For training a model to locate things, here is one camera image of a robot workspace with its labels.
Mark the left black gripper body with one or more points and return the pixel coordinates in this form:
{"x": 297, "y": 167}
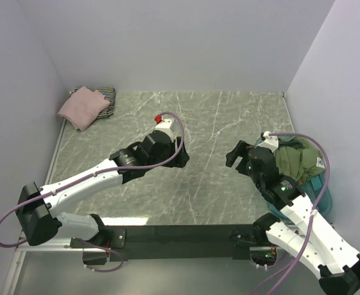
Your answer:
{"x": 170, "y": 152}

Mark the folded pink tank top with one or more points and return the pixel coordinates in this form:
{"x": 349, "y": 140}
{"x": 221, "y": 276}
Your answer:
{"x": 70, "y": 112}

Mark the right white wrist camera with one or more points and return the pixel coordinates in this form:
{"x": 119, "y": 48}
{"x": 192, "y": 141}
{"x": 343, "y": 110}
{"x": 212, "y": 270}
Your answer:
{"x": 269, "y": 141}

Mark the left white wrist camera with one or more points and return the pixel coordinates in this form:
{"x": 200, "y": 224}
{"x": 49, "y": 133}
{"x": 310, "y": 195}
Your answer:
{"x": 163, "y": 125}

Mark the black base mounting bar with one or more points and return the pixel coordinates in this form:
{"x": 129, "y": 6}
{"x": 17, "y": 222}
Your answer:
{"x": 234, "y": 241}

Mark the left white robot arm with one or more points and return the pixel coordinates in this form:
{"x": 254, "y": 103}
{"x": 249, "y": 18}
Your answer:
{"x": 43, "y": 214}

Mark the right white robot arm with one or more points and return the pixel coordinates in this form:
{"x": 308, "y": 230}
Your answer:
{"x": 315, "y": 243}

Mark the teal plastic basket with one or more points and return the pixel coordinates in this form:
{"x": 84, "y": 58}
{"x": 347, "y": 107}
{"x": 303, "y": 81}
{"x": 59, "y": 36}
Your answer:
{"x": 318, "y": 196}

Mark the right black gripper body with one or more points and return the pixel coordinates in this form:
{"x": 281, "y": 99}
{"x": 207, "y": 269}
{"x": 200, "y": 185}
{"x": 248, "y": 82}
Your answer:
{"x": 244, "y": 166}

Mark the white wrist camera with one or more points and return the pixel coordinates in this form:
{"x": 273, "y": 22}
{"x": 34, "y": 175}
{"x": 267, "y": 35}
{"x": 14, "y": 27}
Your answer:
{"x": 163, "y": 125}
{"x": 269, "y": 141}

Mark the green graphic tank top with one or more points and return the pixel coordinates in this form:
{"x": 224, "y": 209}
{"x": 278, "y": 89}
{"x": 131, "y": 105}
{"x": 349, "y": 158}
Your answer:
{"x": 298, "y": 158}

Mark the folded striped tank top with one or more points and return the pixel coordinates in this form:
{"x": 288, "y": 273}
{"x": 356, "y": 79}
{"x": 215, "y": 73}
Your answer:
{"x": 98, "y": 103}

